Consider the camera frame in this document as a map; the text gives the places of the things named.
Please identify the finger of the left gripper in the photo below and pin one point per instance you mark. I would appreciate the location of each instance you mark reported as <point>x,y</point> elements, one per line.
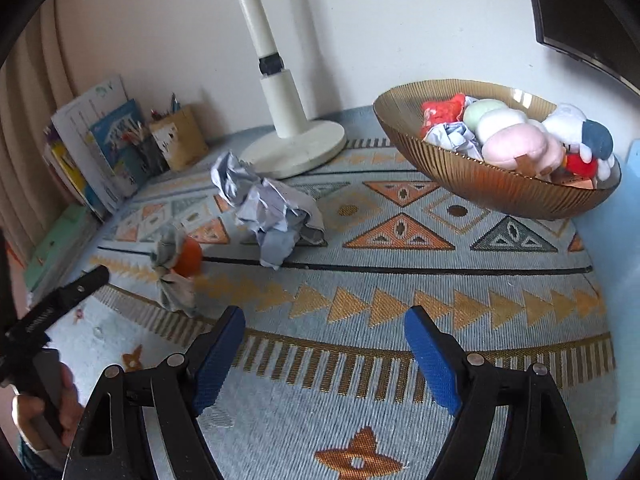
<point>68,297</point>

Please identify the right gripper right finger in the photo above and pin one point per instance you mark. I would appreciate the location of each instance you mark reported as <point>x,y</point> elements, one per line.
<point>539,441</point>

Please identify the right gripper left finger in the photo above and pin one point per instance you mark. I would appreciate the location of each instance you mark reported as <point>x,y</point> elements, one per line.
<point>111,441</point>

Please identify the orange tangerine back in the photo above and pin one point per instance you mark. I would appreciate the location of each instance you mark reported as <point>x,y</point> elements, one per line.
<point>190,259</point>

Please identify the three-ball plush dango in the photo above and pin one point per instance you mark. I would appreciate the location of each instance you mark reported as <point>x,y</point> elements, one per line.
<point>504,134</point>

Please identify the white blue duck plush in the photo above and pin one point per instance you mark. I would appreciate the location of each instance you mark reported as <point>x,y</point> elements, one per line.
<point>589,145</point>

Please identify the red fish plush pouch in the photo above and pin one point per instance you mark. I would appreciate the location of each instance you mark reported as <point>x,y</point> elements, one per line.
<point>442,112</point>

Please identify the orange small carton box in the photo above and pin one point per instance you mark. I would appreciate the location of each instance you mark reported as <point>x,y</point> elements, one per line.
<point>573,171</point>

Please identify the large white paper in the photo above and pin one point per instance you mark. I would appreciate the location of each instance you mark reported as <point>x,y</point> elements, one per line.
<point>455,137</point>

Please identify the person's left forearm sleeve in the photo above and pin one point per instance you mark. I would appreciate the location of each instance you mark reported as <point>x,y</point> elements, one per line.
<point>38,464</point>

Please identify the green flat book stack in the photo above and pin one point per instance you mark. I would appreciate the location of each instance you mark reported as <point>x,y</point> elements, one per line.
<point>59,250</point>

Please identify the row of upright books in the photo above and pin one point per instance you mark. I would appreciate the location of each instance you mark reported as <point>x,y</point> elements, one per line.
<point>59,158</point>

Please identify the black mesh pen cup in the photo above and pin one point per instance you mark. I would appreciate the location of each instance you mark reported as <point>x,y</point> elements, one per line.
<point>153,159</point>

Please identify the blue cover book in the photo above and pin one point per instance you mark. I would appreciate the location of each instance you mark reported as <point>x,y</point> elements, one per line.
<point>118,136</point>

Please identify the patterned woven table mat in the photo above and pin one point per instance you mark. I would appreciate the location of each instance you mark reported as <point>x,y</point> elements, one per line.
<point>324,385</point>

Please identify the brown paper pen holder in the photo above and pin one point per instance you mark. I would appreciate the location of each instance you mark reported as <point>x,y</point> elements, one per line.
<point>179,139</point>

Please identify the brown ribbed bowl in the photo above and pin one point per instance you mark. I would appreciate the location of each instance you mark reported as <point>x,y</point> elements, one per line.
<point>399,112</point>

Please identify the beige curtain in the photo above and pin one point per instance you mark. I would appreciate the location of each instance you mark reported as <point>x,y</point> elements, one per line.
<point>34,85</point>

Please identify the blue chair back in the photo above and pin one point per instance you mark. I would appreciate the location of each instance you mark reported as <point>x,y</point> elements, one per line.
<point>632,164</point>

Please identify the white desk lamp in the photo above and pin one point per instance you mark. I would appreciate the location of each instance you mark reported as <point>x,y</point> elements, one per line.
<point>297,144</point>

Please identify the black monitor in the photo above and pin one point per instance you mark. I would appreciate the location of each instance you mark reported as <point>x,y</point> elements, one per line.
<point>601,33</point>

